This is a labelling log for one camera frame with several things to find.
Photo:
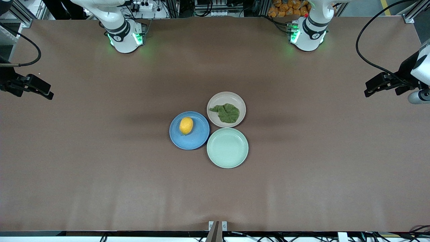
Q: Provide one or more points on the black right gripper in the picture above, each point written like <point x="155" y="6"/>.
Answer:
<point x="7" y="81"/>

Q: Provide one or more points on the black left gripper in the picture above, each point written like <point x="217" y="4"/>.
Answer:
<point x="405" y="71"/>

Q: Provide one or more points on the yellow lemon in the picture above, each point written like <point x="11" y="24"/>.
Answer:
<point x="186" y="125"/>

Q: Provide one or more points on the green lettuce leaf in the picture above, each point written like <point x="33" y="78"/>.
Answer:
<point x="228" y="113"/>

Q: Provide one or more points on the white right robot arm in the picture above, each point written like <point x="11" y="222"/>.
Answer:
<point x="122" y="40"/>

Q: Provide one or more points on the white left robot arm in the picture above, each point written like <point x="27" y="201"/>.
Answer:
<point x="310" y="37"/>

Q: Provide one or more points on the brown table cover sheet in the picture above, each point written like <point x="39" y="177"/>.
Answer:
<point x="100" y="151"/>

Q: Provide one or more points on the bag of oranges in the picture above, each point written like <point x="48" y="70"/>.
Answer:
<point x="285" y="8"/>

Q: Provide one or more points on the white power strip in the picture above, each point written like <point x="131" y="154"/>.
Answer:
<point x="142" y="6"/>

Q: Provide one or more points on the beige plate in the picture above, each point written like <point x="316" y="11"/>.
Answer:
<point x="225" y="97"/>

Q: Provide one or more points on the light green plate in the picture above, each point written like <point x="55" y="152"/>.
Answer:
<point x="227" y="148"/>

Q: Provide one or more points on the blue plate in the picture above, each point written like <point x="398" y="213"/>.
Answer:
<point x="198" y="139"/>

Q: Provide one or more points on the aluminium frame profile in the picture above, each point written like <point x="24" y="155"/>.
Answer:
<point x="22" y="15"/>
<point x="415" y="11"/>

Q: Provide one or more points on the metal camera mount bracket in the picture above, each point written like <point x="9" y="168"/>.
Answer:
<point x="217" y="232"/>

